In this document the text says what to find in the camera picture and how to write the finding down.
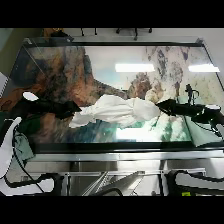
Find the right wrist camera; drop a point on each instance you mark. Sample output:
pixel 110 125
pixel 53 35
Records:
pixel 190 91

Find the black office chair base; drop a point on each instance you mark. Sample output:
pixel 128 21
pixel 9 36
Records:
pixel 135 31

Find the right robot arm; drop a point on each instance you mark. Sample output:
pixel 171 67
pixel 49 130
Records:
pixel 201 112

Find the silver frame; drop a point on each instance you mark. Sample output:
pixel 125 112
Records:
pixel 100 156

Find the white shirt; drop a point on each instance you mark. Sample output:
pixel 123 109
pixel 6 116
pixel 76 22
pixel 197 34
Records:
pixel 113 110

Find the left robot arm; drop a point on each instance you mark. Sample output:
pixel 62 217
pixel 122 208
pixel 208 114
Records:
pixel 37 106

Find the dark green garment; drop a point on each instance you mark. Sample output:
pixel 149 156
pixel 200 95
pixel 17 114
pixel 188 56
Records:
pixel 31 124

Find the brown garment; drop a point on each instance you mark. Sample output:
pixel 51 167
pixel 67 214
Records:
pixel 13 100

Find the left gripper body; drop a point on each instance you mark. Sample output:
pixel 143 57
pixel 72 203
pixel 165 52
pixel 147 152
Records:
pixel 67 109

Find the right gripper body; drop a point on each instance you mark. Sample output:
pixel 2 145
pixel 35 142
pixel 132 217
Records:
pixel 167 107

